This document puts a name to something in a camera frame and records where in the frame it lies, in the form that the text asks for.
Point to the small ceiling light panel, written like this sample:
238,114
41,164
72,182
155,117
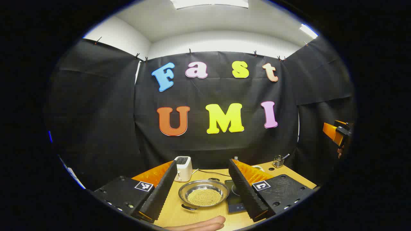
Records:
308,30

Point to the long ceiling light panel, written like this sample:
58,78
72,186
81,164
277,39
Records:
208,3

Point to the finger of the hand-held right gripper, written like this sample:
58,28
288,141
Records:
330,133

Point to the row of black cloth clips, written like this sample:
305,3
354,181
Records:
190,51

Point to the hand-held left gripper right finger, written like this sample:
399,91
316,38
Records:
244,192

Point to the metal utensil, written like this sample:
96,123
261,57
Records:
286,156

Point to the stainless steel pot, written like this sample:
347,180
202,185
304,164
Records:
192,189

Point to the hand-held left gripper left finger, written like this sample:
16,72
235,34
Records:
162,192

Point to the black induction cooktop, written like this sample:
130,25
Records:
234,202

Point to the pile of yellow soybeans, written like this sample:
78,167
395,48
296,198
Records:
205,197

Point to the white toaster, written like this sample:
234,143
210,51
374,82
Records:
183,168

